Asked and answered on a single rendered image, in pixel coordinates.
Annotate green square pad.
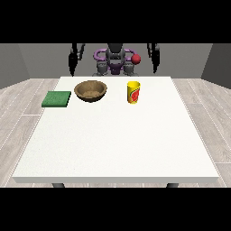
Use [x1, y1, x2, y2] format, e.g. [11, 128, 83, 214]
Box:
[41, 90, 72, 108]

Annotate grey robot trunk purple rings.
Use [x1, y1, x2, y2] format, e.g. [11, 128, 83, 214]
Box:
[91, 43, 140, 78]

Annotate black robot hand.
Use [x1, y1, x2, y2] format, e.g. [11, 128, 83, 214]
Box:
[68, 43, 86, 78]
[146, 43, 162, 74]

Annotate yellow cup with melon print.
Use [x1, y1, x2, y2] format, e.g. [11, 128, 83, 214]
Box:
[126, 80, 142, 105]

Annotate brown wooden bowl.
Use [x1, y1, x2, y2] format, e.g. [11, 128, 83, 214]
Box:
[73, 79, 108, 103]

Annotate small red ball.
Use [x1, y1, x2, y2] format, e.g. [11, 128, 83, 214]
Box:
[131, 53, 142, 65]

